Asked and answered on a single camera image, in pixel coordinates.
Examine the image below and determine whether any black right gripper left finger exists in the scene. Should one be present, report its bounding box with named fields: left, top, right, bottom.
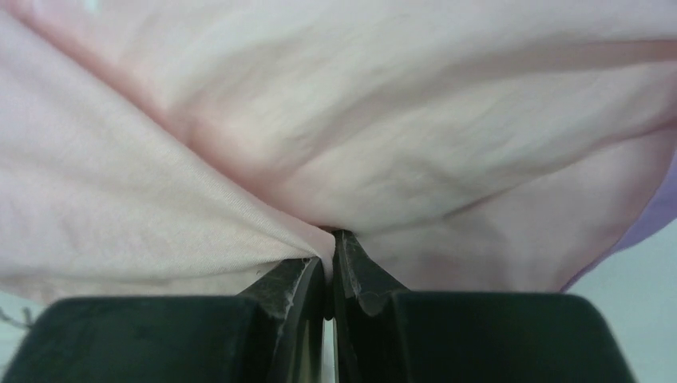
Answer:
left=3, top=259, right=325, bottom=382

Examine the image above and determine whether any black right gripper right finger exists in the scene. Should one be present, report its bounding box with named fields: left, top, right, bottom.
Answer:
left=333, top=231, right=635, bottom=383

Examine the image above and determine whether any purple Elsa print pillowcase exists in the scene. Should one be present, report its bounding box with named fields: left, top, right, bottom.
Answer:
left=1, top=1, right=676, bottom=303

